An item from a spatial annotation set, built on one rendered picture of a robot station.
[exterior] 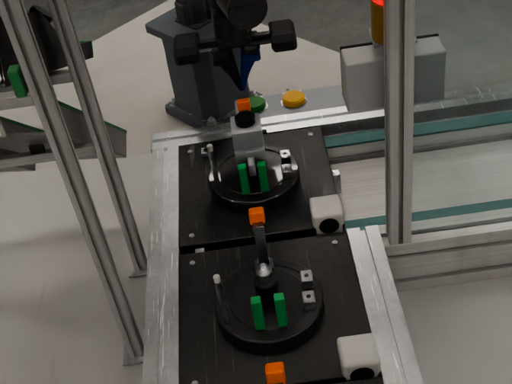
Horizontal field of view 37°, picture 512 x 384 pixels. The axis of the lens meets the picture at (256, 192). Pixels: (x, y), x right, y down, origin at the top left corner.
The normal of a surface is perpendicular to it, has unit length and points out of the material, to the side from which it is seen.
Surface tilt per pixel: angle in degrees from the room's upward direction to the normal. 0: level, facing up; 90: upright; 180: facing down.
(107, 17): 0
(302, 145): 0
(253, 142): 90
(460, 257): 90
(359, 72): 90
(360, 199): 0
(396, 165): 90
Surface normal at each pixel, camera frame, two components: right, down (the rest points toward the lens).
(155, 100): -0.12, -0.75
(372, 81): 0.07, 0.65
